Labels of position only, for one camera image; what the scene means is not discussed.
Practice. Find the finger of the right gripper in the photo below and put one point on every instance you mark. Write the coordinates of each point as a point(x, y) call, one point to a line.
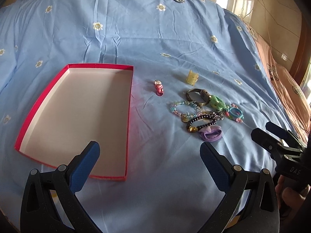
point(276, 130)
point(270, 144)

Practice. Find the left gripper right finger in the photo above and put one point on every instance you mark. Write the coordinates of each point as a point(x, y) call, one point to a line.
point(250, 201)

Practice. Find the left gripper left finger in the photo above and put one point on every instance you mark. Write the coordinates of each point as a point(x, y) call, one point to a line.
point(49, 202)

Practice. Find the yellow claw hair clip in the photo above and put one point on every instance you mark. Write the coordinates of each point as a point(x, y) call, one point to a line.
point(192, 78)

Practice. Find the pink cartoon hair clip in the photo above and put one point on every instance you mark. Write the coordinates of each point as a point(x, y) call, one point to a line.
point(159, 88)

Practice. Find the turquoise ring bangle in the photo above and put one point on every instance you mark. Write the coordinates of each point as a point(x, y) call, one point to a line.
point(235, 113)

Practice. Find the right hand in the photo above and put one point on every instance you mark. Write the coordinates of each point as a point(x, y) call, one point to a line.
point(294, 200)

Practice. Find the pink blanket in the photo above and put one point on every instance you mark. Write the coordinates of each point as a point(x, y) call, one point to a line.
point(286, 88)

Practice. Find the blue flowered bed sheet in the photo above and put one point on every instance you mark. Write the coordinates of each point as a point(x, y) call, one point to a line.
point(168, 188)

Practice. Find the red shallow box tray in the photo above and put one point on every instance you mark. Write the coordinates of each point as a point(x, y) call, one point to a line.
point(82, 103)

